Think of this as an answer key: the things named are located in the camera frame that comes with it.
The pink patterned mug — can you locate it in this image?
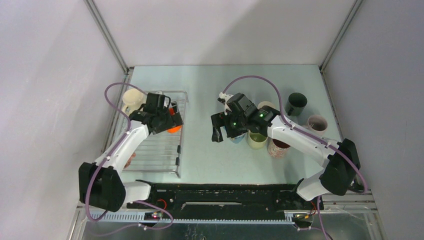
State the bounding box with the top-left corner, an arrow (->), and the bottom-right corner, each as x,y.
267,138 -> 291,159

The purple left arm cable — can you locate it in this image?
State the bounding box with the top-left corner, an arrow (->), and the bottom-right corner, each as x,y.
84,82 -> 175,238

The orange mug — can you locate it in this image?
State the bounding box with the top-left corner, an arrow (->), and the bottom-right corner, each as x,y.
167,108 -> 182,134

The cream mug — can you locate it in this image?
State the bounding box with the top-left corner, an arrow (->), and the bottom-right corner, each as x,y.
121,88 -> 146,116

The pink mug white inside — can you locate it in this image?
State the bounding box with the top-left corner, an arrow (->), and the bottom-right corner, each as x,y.
257,101 -> 276,112

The salmon pink pitcher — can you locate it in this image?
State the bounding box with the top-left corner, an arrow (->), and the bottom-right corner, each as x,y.
124,152 -> 136,169

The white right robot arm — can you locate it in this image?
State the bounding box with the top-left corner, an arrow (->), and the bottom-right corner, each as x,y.
211,92 -> 360,209

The light blue mug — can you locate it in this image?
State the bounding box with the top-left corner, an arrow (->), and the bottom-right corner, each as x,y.
229,132 -> 246,144

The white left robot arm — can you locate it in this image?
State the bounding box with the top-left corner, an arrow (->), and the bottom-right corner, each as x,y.
78,92 -> 184,212

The lilac mug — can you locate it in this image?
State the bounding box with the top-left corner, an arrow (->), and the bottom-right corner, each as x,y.
303,114 -> 329,136

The dark grey mug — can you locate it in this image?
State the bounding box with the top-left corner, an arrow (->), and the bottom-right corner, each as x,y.
285,92 -> 308,117

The metal wire dish rack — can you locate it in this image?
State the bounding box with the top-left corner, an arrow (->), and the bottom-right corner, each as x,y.
110,90 -> 190,179

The grey cable tray strip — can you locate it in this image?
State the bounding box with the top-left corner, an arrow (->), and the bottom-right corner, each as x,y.
100,211 -> 294,225

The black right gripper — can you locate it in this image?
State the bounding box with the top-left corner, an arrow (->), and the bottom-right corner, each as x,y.
211,110 -> 248,143

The light green mug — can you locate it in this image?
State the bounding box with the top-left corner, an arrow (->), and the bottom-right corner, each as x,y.
246,131 -> 268,150

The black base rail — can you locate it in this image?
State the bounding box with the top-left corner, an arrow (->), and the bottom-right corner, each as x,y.
145,183 -> 324,219

